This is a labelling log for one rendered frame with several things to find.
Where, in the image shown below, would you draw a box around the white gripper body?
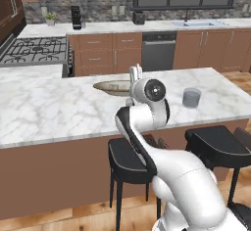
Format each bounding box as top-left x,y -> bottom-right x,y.
128,63 -> 144,83

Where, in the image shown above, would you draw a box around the dark grey dishwasher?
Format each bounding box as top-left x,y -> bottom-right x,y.
140,30 -> 178,73

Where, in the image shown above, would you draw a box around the brown base cupboards with drawers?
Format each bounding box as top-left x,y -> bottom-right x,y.
67,31 -> 144,78

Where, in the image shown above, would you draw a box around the black toaster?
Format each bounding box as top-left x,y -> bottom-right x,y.
131,10 -> 146,26

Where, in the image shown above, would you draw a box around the black oven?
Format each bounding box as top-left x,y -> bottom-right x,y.
61,44 -> 76,78

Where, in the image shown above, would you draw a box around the black tap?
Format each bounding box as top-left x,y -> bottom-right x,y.
182,7 -> 192,23

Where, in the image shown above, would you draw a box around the steel sink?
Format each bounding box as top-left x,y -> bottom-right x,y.
171,19 -> 227,28

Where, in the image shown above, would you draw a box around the brown base cupboards under sink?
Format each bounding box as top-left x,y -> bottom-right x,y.
172,27 -> 251,74

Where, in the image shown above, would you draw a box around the black coffee machine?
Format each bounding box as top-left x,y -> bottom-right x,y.
70,5 -> 83,31

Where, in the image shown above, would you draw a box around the black stool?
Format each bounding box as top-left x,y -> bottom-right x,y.
183,124 -> 251,208
107,133 -> 170,231
227,202 -> 251,231

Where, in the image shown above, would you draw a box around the small green potted plant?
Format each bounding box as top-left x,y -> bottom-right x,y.
43,12 -> 58,27

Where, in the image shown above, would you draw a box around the black gas hob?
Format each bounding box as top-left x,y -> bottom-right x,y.
0,35 -> 70,69

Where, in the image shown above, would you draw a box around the brown kitchen island base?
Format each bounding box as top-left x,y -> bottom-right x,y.
0,118 -> 250,222

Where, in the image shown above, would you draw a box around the dark brown tall cabinet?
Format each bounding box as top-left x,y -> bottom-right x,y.
0,0 -> 27,45

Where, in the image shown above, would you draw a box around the white wall socket pair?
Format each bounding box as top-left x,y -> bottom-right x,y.
111,5 -> 126,17

